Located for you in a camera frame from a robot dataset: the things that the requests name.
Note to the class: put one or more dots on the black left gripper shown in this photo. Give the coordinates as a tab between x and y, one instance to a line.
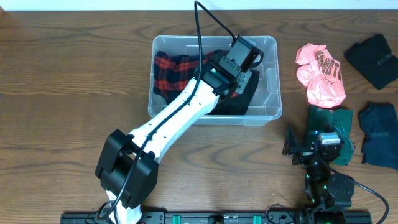
246	80

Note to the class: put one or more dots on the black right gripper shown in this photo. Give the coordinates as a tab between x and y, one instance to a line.
291	147

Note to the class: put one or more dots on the black garment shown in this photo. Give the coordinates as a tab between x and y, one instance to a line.
238	103

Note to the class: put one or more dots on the red navy plaid shirt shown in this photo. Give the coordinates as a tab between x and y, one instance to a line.
172	74

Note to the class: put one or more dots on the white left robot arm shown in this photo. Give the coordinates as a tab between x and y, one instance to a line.
129	163

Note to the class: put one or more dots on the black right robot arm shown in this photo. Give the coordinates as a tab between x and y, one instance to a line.
329	192

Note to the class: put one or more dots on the dark green folded shirt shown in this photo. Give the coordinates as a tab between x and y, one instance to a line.
340	121

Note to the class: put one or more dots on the clear plastic storage bin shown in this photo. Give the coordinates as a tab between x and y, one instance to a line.
266	104

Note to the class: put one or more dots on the pink crumpled printed shirt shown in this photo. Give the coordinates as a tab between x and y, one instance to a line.
321	74

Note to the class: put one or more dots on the dark navy folded cloth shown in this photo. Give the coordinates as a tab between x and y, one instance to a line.
378	122

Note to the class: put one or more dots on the black folded cloth top right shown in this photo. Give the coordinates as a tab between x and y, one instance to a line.
374	59

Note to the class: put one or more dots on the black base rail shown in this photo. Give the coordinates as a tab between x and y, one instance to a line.
273	216

